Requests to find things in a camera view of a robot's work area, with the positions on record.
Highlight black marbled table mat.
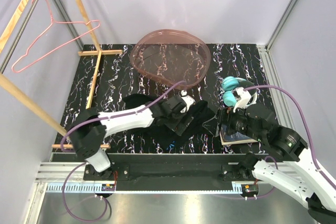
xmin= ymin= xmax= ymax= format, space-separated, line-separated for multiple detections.
xmin=61 ymin=44 xmax=268 ymax=154

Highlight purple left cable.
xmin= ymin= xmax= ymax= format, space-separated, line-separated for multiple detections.
xmin=60 ymin=80 xmax=187 ymax=151

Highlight pink wire hanger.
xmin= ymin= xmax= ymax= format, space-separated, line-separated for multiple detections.
xmin=11 ymin=0 xmax=101 ymax=73

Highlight wooden clothes rack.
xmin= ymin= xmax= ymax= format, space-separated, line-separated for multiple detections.
xmin=1 ymin=0 xmax=122 ymax=136

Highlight black t shirt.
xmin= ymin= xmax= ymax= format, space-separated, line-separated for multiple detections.
xmin=127 ymin=95 xmax=215 ymax=153

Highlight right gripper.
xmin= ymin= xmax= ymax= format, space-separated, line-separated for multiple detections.
xmin=202 ymin=101 xmax=265 ymax=142

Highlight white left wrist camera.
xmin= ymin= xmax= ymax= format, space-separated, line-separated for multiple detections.
xmin=180 ymin=90 xmax=195 ymax=113

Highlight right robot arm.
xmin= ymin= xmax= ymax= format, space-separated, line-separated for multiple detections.
xmin=203 ymin=104 xmax=335 ymax=223

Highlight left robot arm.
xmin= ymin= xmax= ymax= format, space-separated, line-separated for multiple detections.
xmin=68 ymin=95 xmax=195 ymax=180

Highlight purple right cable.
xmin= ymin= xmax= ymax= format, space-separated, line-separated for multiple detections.
xmin=245 ymin=85 xmax=336 ymax=190

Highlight pink translucent basket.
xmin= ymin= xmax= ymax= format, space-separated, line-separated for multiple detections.
xmin=129 ymin=29 xmax=212 ymax=90

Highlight dark blue book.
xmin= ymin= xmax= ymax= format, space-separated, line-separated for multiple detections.
xmin=219 ymin=125 xmax=257 ymax=145

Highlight purple cable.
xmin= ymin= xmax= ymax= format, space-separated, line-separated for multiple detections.
xmin=245 ymin=85 xmax=336 ymax=190
xmin=60 ymin=80 xmax=187 ymax=151

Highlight aluminium cage frame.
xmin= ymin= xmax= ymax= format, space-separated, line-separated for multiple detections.
xmin=256 ymin=0 xmax=333 ymax=224

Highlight teal headphones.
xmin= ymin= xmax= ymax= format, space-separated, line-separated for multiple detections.
xmin=221 ymin=76 xmax=254 ymax=106

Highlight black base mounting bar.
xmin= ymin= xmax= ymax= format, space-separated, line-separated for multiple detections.
xmin=83 ymin=154 xmax=245 ymax=194

